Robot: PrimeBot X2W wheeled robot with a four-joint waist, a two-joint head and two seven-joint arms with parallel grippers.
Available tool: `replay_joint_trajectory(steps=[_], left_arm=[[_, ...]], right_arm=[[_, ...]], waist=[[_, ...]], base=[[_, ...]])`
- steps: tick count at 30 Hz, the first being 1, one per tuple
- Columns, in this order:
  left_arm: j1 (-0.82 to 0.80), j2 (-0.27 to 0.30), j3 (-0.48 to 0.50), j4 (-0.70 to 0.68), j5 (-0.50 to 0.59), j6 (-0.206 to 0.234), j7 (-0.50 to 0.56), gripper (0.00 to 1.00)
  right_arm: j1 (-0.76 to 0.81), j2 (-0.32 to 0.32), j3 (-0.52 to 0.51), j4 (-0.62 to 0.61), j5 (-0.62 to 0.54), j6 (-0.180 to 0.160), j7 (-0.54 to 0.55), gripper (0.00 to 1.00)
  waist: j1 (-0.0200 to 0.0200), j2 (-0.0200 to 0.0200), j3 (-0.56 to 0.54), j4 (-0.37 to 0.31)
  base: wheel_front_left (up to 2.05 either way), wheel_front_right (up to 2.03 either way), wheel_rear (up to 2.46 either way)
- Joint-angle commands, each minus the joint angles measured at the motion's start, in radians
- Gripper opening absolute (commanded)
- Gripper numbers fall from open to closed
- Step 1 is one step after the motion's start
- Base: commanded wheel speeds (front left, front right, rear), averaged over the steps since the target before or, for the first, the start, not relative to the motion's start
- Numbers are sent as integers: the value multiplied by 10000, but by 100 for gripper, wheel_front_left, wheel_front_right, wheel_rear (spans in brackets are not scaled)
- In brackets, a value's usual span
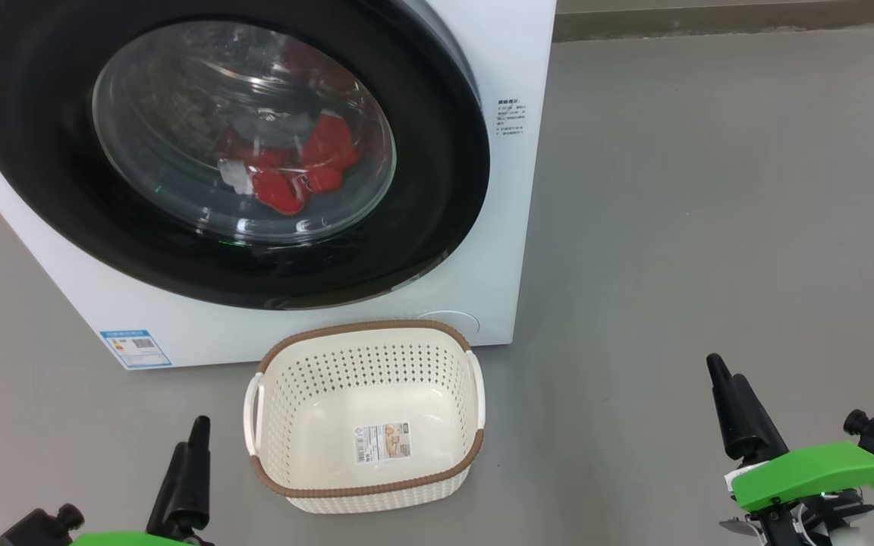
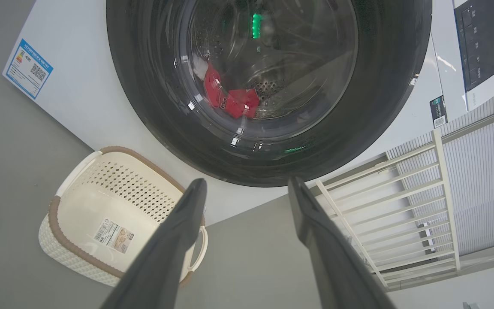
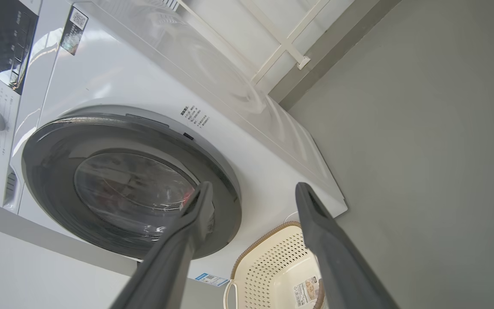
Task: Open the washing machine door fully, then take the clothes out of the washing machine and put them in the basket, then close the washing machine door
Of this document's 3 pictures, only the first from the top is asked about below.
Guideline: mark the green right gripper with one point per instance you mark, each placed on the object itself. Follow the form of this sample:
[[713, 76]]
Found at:
[[809, 470]]

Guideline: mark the black round glass washer door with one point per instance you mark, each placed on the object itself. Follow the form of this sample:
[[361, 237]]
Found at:
[[35, 152]]

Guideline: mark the white front-load washing machine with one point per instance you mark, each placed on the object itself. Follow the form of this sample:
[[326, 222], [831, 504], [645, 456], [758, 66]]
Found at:
[[517, 53]]

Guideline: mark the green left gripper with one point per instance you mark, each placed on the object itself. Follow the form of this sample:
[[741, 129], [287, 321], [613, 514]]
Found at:
[[133, 540]]

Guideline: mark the cream perforated basket brown rim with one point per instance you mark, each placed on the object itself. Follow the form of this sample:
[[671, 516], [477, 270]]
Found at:
[[331, 425]]

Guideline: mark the barcode product label sticker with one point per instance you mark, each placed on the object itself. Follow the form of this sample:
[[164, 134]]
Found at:
[[381, 443]]

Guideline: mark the blue energy label sticker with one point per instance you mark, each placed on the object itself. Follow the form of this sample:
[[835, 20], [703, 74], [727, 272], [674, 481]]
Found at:
[[136, 347]]

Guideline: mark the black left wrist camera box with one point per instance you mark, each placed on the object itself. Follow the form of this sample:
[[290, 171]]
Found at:
[[35, 531]]

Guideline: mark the red and white garment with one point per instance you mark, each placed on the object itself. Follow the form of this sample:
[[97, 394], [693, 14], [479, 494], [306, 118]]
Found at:
[[278, 189]]

